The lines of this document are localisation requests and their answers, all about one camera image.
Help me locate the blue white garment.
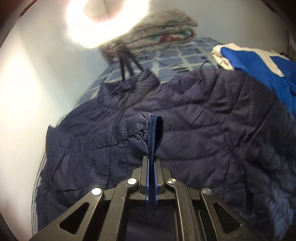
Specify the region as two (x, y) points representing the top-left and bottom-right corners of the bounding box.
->
(211, 43), (295, 114)

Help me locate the ring light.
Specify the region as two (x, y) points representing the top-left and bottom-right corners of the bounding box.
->
(65, 1), (149, 49)

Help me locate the floral folded blanket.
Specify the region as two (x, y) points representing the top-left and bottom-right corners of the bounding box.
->
(102, 9), (198, 56)

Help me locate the blue striped bed sheet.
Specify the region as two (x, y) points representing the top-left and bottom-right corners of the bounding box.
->
(31, 37), (224, 235)

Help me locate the black tripod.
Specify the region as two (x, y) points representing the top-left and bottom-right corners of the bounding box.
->
(113, 42), (144, 81)

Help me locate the navy quilted puffer jacket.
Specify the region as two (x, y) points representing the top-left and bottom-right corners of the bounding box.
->
(36, 69), (295, 240)

